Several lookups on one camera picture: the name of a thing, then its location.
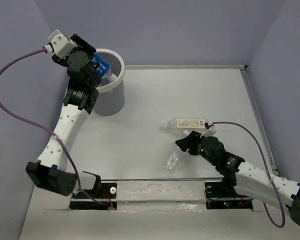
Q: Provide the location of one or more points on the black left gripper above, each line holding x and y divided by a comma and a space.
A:
79, 40

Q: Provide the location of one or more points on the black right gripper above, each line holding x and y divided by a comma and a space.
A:
188, 141

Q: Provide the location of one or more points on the clear crushed bottle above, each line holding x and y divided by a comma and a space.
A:
173, 159

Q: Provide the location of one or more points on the clear bottle cream label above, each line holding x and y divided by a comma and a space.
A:
177, 125

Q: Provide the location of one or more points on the blue label bottle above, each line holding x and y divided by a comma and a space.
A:
103, 69

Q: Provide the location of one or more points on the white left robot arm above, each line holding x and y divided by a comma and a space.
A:
49, 171

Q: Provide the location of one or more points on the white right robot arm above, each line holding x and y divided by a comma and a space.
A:
245, 178

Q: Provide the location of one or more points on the white round plastic bin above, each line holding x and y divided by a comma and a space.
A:
111, 97

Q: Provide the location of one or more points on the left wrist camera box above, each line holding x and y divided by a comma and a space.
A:
60, 45

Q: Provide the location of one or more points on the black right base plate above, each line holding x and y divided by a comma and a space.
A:
220, 196

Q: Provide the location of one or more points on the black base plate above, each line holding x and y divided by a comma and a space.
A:
104, 200
220, 196

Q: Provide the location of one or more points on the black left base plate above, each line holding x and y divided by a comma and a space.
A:
104, 200

